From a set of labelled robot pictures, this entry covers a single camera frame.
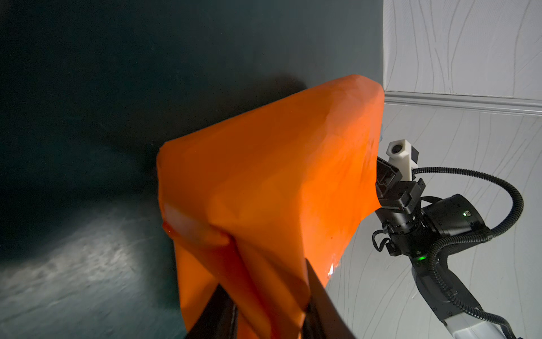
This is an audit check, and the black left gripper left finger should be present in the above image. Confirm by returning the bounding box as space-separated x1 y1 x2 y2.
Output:
185 285 238 339

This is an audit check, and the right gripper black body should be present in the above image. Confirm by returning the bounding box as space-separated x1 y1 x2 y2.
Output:
374 158 436 257

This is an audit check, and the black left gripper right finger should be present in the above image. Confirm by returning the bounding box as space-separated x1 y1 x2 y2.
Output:
301 259 355 339

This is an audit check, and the orange wrapping paper sheet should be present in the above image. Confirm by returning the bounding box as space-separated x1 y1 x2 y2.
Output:
157 75 385 338

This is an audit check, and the green table mat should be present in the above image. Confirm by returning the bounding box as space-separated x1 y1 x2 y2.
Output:
1 1 384 338

